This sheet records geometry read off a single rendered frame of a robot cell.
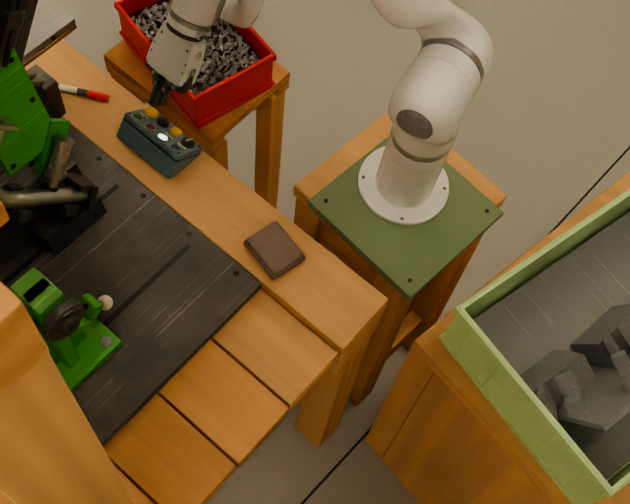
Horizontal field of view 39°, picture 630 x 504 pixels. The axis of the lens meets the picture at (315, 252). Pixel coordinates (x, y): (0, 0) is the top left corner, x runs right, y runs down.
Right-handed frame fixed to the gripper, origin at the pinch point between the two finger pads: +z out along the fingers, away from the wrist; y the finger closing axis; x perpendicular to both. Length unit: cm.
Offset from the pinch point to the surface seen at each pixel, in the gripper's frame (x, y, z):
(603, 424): 3, -104, -5
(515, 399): -4, -91, 6
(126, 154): 5.8, -1.7, 11.9
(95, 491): 81, -61, -4
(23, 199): 34.4, -3.8, 13.4
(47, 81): 14.2, 15.4, 4.5
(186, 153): 2.8, -12.3, 4.7
